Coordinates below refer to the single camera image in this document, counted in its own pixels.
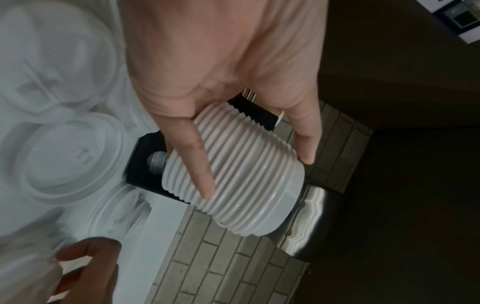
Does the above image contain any person's right hand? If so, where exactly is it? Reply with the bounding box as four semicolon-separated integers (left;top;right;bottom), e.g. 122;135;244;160
52;236;123;304

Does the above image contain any grey wall-mounted appliance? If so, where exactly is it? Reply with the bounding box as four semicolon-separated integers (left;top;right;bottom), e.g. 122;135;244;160
276;185;348;262

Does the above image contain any person's left hand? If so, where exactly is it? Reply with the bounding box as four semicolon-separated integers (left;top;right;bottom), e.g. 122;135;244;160
119;0;331;200

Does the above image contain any black cup holder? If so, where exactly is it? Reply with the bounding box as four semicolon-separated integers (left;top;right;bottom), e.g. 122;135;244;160
125;92;286;206

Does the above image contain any microwave safety poster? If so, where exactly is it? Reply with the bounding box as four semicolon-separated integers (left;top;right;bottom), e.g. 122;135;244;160
416;0;480;46

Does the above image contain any white wall socket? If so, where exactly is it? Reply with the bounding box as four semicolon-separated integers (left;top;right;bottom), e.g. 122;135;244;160
342;130;368;158

